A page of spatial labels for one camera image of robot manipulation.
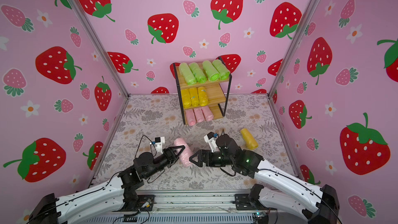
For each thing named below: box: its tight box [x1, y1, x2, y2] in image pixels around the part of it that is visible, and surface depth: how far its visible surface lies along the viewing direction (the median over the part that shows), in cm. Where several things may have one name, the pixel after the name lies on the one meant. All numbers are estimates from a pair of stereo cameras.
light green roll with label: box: [188, 62, 207, 84], surface depth 81 cm
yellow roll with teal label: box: [197, 86, 209, 107], surface depth 93 cm
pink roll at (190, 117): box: [185, 108, 197, 126], surface depth 103 cm
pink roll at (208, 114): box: [201, 105, 215, 122], surface depth 106 cm
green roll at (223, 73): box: [211, 59, 231, 81], surface depth 82 cm
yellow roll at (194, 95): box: [188, 87, 200, 107], surface depth 92 cm
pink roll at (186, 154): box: [173, 137, 193, 168], surface depth 72 cm
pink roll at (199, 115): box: [193, 107, 206, 123], surface depth 106 cm
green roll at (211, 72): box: [202, 60, 221, 82], surface depth 83 cm
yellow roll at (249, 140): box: [240, 128, 259, 150], surface depth 97 cm
